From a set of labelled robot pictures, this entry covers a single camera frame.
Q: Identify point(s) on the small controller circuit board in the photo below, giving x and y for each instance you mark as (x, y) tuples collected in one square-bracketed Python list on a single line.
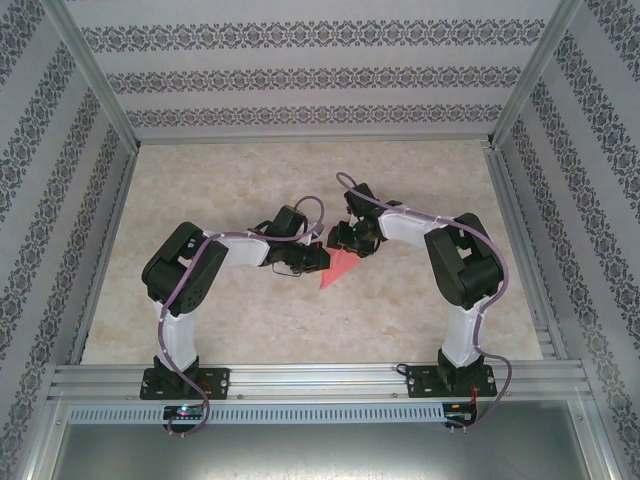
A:
[(175, 413), (460, 412)]

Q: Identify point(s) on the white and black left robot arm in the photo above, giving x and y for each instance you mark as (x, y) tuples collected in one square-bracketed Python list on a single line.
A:
[(180, 340)]

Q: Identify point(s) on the grey sheet metal panel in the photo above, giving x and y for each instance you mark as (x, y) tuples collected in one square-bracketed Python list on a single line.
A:
[(320, 455)]

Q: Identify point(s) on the pink cloth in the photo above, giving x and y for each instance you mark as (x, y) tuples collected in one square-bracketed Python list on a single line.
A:
[(337, 270)]

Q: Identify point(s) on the aluminium table edge rail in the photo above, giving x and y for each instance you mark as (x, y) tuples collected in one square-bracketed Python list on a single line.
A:
[(515, 225), (107, 250)]

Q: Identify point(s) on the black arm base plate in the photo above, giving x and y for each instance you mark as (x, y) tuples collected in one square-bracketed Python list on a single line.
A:
[(420, 382), (220, 382)]

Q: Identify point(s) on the wide aluminium mounting rail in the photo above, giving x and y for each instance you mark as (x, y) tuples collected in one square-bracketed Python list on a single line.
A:
[(315, 382)]

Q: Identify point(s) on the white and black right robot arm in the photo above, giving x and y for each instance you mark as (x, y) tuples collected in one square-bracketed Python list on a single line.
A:
[(462, 335)]

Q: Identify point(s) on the aluminium frame post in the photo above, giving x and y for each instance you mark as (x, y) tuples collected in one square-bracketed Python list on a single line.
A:
[(40, 445), (600, 445), (531, 75), (97, 75)]

